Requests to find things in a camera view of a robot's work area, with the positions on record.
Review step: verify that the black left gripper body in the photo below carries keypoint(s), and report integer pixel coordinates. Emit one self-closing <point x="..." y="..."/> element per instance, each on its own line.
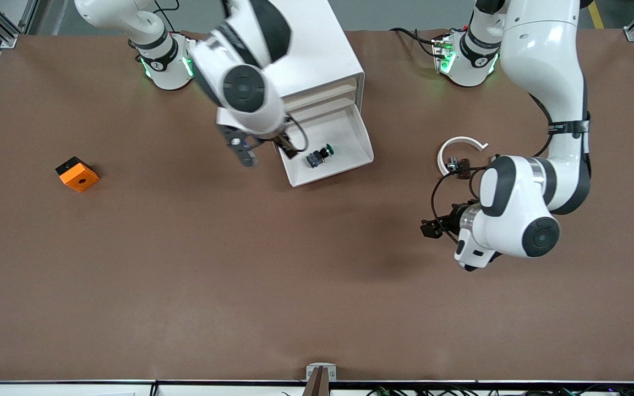
<point x="451" y="218"/>

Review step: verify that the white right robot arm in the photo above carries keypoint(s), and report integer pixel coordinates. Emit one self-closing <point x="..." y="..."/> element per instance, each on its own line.
<point x="245" y="88"/>

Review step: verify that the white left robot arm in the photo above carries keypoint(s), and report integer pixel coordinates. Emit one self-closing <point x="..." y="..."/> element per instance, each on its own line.
<point x="537" y="55"/>

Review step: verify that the small dark brown component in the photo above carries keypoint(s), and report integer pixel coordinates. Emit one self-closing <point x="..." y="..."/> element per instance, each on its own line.
<point x="460" y="166"/>

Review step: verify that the grey bracket with brown post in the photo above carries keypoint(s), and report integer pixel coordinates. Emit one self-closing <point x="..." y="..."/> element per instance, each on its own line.
<point x="311" y="371"/>

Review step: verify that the brown table mat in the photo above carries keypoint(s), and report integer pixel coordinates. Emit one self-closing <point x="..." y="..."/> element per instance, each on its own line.
<point x="295" y="286"/>

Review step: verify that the orange and black switch box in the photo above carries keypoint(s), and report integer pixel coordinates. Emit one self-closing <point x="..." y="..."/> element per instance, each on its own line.
<point x="77" y="176"/>

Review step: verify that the green push button switch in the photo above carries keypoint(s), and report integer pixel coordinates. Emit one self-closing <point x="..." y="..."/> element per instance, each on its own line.
<point x="317" y="158"/>

